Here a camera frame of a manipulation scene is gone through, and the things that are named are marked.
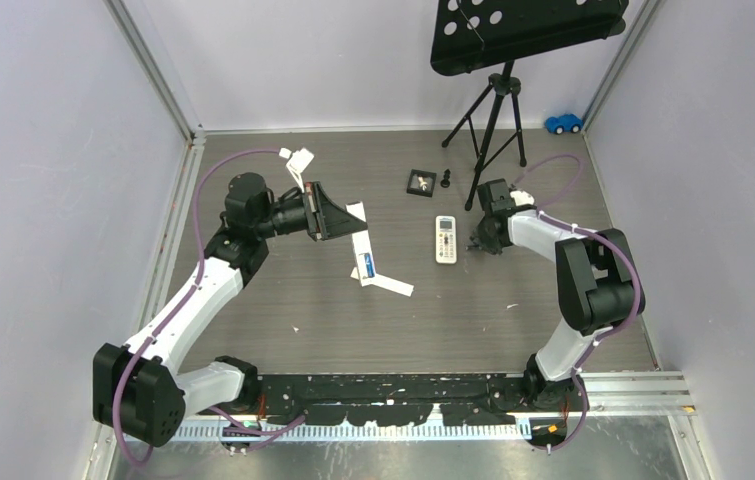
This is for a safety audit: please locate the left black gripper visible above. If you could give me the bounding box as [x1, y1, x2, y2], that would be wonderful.
[255, 182, 366, 241]

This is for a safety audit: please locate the white beige remote control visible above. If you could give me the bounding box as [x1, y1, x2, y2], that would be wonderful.
[434, 215, 457, 265]

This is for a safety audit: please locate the white remote back cover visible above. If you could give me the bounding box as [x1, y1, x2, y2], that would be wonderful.
[350, 268, 414, 297]

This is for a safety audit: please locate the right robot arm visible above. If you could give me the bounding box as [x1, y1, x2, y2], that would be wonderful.
[470, 179, 646, 411]

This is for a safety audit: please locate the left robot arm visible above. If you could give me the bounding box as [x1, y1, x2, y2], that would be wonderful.
[92, 173, 367, 447]

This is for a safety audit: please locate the black chess piece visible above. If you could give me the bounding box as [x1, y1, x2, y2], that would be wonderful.
[440, 169, 451, 188]

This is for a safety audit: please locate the small black square box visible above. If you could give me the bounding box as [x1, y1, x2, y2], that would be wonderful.
[406, 169, 437, 198]

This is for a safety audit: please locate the blue toy car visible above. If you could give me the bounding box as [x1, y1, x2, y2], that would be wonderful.
[544, 113, 583, 135]

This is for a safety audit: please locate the black music stand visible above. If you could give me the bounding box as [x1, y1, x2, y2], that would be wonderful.
[430, 0, 629, 211]

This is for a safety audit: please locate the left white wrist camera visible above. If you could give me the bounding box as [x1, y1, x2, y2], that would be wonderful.
[278, 148, 314, 192]

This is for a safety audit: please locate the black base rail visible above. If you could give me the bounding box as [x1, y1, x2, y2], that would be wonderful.
[196, 372, 590, 429]

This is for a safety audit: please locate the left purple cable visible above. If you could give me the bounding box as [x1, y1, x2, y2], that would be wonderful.
[111, 148, 292, 466]

